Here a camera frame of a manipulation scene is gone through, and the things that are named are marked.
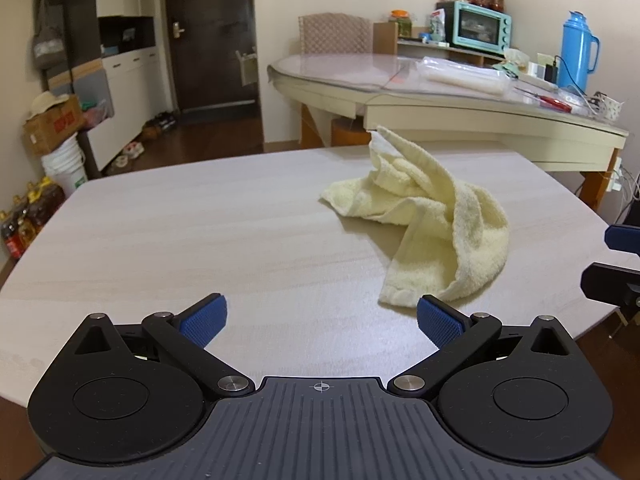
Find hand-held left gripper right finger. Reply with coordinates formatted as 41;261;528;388
389;294;576;401

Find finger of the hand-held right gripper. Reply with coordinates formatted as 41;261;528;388
580;261;640;311
604;225;640;252

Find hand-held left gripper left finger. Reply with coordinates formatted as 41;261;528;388
70;294;256;398

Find pale yellow towel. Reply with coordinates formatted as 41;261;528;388
319;125;512;307

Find dotted white basket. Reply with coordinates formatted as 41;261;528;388
590;92;626;121

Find blue thermos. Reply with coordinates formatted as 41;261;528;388
557;10;601;92

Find white bucket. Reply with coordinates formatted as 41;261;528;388
41;135;90;196

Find dark shoe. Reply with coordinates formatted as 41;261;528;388
145;111;178;135

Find cream dining table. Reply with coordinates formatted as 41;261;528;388
267;52;631;211

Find clear plastic bag roll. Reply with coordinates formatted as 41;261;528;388
417;56;516;98

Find pile of colourful bags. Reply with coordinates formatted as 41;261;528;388
82;100;111;128

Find white cabinet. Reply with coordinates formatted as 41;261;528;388
35;0;166;176

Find cardboard box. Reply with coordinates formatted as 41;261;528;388
24;95;86;156

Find teal toaster oven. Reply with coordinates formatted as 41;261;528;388
451;1;512;57

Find white hanging bag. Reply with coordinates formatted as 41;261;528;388
236;47;258;88

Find straw hat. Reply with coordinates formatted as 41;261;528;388
27;91;71;121

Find dark door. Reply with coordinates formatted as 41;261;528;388
164;0;263;116

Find wooden shelf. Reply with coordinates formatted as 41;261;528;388
372;21;506;68

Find green jar with orange lid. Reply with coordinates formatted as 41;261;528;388
390;9;412;38

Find patterned chair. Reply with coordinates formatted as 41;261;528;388
298;12;373;56

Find grey hanging bag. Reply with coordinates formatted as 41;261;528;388
31;0;68;68

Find red-handled pliers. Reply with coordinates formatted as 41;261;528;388
515;87;573;112

